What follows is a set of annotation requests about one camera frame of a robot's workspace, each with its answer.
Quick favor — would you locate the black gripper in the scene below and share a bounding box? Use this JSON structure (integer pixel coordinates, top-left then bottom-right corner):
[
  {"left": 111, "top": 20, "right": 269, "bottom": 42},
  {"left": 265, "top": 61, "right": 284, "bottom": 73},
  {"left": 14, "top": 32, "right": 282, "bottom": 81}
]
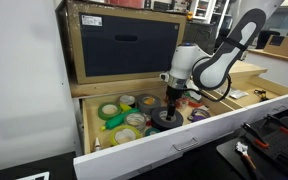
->
[{"left": 166, "top": 86, "right": 183, "bottom": 120}]

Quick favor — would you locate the large black tape roll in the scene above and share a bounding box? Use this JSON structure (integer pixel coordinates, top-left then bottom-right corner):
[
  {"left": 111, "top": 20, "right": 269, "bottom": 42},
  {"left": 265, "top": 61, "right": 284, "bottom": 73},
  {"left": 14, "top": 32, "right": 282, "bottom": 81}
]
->
[{"left": 151, "top": 107, "right": 184, "bottom": 131}]

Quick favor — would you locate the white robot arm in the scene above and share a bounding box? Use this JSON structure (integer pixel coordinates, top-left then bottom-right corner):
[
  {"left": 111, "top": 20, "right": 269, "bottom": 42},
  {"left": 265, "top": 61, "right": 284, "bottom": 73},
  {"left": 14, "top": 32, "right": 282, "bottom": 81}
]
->
[{"left": 160, "top": 0, "right": 285, "bottom": 120}]

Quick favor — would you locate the small teal tape roll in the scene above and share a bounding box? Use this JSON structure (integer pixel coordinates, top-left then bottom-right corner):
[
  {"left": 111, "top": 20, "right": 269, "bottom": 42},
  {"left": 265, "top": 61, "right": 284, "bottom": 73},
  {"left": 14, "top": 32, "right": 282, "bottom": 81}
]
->
[{"left": 144, "top": 128, "right": 160, "bottom": 137}]

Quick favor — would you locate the silver tape roll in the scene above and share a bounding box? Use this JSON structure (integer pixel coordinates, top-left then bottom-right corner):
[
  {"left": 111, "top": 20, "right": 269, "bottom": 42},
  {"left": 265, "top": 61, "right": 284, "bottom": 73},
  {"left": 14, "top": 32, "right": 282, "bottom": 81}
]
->
[{"left": 124, "top": 112, "right": 146, "bottom": 131}]

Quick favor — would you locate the yellow-green tape roll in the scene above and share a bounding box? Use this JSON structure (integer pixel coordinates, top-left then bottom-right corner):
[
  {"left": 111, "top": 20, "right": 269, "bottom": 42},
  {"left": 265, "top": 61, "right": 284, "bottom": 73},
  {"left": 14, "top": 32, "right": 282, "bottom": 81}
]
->
[{"left": 110, "top": 125, "right": 141, "bottom": 146}]

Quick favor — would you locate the white left drawer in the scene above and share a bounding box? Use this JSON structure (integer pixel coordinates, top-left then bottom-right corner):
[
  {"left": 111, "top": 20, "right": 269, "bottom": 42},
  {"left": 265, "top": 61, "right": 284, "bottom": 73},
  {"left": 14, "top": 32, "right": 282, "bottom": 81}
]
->
[{"left": 72, "top": 79, "right": 288, "bottom": 180}]

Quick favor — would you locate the white drawer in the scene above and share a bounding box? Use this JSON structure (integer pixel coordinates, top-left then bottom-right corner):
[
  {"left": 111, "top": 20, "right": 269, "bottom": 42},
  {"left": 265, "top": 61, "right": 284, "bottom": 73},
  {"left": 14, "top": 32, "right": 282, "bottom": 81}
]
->
[
  {"left": 201, "top": 76, "right": 288, "bottom": 114},
  {"left": 72, "top": 79, "right": 288, "bottom": 180}
]

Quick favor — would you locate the green tape roll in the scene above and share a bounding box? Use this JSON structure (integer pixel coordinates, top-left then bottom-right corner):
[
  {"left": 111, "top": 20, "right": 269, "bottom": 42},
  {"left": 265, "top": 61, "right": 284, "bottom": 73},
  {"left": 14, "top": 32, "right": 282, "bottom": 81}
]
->
[{"left": 98, "top": 102, "right": 121, "bottom": 120}]

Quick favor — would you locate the white right drawer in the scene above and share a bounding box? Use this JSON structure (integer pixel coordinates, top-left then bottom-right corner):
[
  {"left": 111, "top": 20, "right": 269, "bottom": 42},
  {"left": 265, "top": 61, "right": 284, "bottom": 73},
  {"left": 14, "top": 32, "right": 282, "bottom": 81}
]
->
[{"left": 201, "top": 76, "right": 288, "bottom": 114}]

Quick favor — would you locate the green bottle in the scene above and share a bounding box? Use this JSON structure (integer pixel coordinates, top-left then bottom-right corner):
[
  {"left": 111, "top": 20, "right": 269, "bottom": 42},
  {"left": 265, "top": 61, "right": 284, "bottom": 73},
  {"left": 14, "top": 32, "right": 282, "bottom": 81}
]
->
[{"left": 100, "top": 108, "right": 139, "bottom": 131}]

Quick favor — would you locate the silver foil bag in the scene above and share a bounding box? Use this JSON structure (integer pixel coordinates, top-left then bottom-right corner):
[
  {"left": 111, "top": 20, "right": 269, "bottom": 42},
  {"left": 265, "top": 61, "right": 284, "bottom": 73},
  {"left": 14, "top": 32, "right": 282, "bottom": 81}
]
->
[{"left": 229, "top": 90, "right": 248, "bottom": 99}]

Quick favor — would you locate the small orange black clamp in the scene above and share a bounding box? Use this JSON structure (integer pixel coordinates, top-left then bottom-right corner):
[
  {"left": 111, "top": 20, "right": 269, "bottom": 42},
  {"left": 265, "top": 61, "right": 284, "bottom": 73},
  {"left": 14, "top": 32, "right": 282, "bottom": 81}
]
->
[{"left": 242, "top": 123, "right": 269, "bottom": 149}]

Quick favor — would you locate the white glue tube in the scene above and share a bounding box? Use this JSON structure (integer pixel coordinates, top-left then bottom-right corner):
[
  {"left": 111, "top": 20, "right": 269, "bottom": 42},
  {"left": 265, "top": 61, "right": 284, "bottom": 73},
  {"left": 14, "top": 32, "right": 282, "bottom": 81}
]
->
[{"left": 94, "top": 137, "right": 102, "bottom": 152}]

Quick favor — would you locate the yellow black spring clamp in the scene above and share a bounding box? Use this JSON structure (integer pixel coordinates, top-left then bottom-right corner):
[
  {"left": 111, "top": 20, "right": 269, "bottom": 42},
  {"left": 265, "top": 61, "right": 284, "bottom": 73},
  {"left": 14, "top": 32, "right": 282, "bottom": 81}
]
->
[{"left": 254, "top": 89, "right": 269, "bottom": 102}]

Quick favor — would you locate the large cardboard box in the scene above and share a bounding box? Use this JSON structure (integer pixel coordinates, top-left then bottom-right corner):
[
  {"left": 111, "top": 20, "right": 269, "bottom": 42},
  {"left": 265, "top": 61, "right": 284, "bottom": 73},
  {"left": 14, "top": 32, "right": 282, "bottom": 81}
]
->
[{"left": 65, "top": 0, "right": 186, "bottom": 84}]

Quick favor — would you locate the black pegboard mat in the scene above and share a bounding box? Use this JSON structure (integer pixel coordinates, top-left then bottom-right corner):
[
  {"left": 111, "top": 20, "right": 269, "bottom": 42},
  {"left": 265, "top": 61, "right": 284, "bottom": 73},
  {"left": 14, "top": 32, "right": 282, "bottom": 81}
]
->
[{"left": 216, "top": 110, "right": 288, "bottom": 180}]

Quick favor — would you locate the large orange black clamp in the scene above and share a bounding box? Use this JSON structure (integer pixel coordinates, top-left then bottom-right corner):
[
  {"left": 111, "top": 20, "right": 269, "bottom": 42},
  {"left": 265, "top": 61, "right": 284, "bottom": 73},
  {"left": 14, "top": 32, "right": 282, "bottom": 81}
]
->
[{"left": 265, "top": 114, "right": 288, "bottom": 134}]

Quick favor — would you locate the grey duct tape roll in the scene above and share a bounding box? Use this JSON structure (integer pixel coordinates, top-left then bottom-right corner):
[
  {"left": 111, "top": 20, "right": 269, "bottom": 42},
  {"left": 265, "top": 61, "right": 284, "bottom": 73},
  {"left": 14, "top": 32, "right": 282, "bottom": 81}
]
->
[{"left": 136, "top": 94, "right": 161, "bottom": 115}]

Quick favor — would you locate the purple tape ring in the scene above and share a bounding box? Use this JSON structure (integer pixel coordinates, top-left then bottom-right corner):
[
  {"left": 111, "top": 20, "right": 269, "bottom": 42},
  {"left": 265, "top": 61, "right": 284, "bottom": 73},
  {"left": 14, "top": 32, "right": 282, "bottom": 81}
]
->
[{"left": 187, "top": 107, "right": 212, "bottom": 123}]

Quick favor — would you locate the orange handled wrench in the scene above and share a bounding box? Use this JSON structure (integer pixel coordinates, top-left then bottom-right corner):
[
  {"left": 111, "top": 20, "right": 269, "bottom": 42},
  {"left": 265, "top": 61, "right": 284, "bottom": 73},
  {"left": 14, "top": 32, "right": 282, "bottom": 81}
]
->
[{"left": 235, "top": 141, "right": 260, "bottom": 180}]

